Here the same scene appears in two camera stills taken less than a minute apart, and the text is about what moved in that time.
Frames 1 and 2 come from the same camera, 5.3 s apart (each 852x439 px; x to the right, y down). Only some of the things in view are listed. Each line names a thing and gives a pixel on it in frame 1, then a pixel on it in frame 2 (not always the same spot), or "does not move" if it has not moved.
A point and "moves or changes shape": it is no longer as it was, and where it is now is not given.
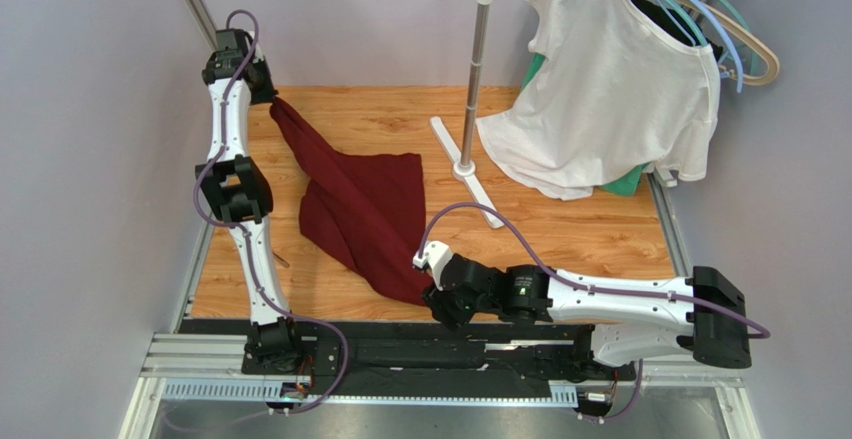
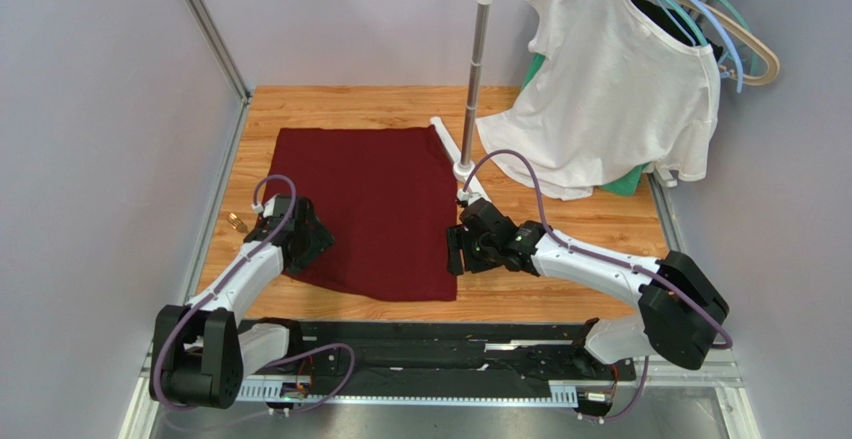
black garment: [655, 19] does not move
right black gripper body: [443, 298] → [462, 250]
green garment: [628, 186] does not move
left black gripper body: [263, 91] → [313, 241]
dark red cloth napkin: [368, 209] moves or changes shape
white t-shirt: [606, 97] does not move
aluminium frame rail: [193, 1] does not move
